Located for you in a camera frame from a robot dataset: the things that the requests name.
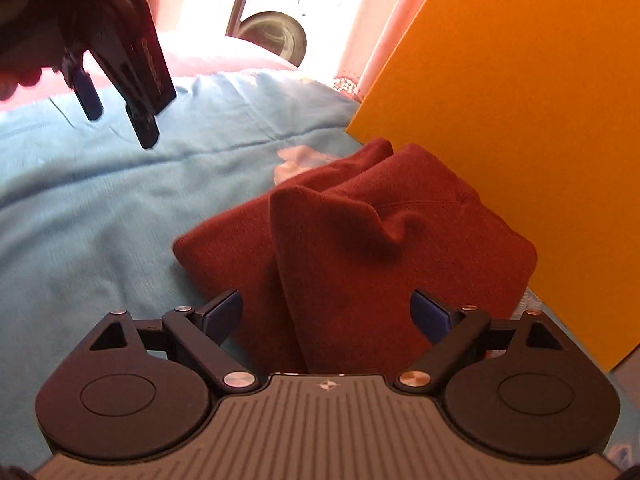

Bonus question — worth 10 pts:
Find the white washing machine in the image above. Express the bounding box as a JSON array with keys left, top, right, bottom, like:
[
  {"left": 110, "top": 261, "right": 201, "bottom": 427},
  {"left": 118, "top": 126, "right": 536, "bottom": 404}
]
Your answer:
[{"left": 238, "top": 0, "right": 361, "bottom": 84}]

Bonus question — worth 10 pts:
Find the dark red knit sweater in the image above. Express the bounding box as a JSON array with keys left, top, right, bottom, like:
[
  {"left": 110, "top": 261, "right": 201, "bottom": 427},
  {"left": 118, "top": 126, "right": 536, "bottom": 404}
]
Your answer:
[{"left": 174, "top": 139, "right": 537, "bottom": 377}]

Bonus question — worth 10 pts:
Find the light blue floral bedsheet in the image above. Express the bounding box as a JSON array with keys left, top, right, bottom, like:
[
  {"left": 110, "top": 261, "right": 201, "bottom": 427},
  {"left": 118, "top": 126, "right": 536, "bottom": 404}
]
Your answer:
[{"left": 1, "top": 70, "right": 639, "bottom": 479}]

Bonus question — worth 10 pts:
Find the orange storage box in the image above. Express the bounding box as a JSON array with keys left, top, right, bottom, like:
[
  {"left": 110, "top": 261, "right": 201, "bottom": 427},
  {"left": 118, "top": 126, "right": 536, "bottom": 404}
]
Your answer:
[{"left": 348, "top": 0, "right": 639, "bottom": 369}]

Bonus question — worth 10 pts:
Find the pink lace curtain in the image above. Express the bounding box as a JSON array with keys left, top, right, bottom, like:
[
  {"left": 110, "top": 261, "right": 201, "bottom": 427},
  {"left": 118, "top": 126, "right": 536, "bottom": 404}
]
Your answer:
[{"left": 332, "top": 0, "right": 426, "bottom": 101}]

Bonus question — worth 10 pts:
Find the pink pillow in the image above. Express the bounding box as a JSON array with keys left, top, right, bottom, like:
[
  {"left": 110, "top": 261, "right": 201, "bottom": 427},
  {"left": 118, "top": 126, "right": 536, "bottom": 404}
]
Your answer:
[{"left": 1, "top": 32, "right": 296, "bottom": 113}]

